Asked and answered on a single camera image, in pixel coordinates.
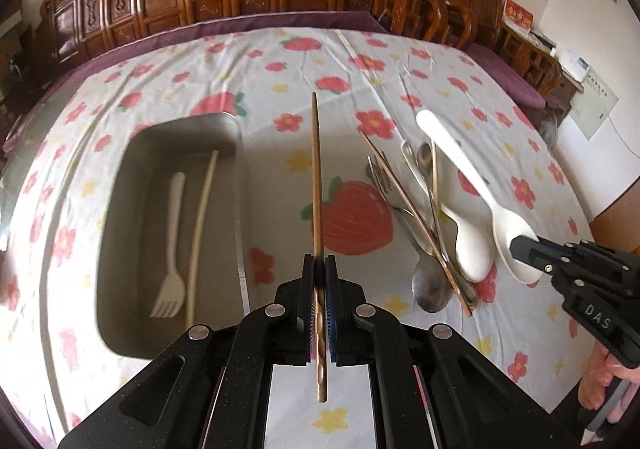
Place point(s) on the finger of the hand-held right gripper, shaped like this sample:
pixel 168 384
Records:
pixel 532 254
pixel 562 246

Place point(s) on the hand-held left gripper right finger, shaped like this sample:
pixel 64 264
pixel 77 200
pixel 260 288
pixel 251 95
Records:
pixel 331 301

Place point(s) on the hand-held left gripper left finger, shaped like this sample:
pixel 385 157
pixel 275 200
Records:
pixel 307 291

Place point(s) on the white plastic spoon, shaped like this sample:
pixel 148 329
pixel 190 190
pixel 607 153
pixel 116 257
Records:
pixel 472 244
pixel 465 159

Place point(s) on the brown wooden chopstick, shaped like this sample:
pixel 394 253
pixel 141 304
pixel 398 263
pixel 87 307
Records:
pixel 400 189
pixel 316 179

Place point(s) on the cream chopstick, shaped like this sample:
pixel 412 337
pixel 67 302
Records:
pixel 435 189
pixel 200 229

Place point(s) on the metal fork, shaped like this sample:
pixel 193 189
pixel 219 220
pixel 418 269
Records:
pixel 380 176

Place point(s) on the metal tray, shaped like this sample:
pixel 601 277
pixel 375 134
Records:
pixel 150 169

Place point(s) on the person's right hand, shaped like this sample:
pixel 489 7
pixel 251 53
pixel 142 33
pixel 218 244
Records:
pixel 595 379

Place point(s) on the cream plastic fork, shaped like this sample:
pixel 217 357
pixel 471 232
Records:
pixel 172 229

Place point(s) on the purple seat cushion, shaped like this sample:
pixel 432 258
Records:
pixel 505 74

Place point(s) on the wooden side table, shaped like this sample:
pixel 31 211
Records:
pixel 530 59

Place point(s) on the floral strawberry tablecloth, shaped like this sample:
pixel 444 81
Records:
pixel 300 79

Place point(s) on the red desk calendar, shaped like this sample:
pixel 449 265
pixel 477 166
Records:
pixel 517 16

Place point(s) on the wooden armchair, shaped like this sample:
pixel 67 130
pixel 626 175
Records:
pixel 420 11

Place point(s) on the white wall panel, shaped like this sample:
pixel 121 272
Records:
pixel 595 101

